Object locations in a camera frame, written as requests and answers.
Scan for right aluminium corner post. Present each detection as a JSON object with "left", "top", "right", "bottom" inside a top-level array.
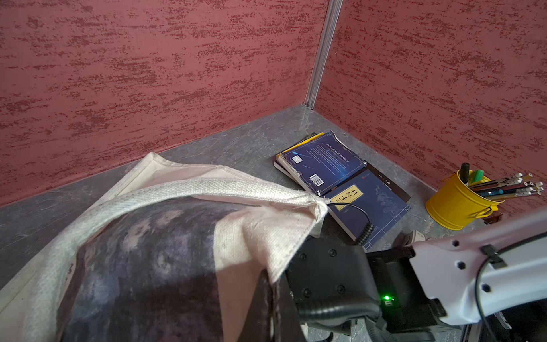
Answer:
[{"left": 304, "top": 0, "right": 343, "bottom": 109}]

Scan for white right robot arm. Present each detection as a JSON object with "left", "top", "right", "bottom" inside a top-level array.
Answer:
[{"left": 285, "top": 209, "right": 546, "bottom": 341}]

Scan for blue Prince book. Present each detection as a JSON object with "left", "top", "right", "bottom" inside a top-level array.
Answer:
[{"left": 276, "top": 131, "right": 367, "bottom": 196}]

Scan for yellow spine book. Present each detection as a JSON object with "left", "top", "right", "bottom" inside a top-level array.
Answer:
[{"left": 280, "top": 132, "right": 325, "bottom": 154}]

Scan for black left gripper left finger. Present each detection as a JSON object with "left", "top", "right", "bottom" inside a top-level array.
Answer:
[{"left": 239, "top": 269, "right": 274, "bottom": 342}]

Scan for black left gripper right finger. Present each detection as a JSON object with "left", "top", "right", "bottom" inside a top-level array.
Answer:
[{"left": 273, "top": 275, "right": 306, "bottom": 342}]

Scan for yellow pen cup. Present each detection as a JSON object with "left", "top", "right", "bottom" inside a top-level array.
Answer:
[{"left": 424, "top": 162, "right": 546, "bottom": 232}]

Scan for beige canvas tote bag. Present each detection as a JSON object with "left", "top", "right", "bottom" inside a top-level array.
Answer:
[{"left": 1, "top": 153, "right": 328, "bottom": 341}]

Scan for black book yellow characters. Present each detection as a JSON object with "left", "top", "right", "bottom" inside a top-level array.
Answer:
[{"left": 366, "top": 162, "right": 411, "bottom": 202}]

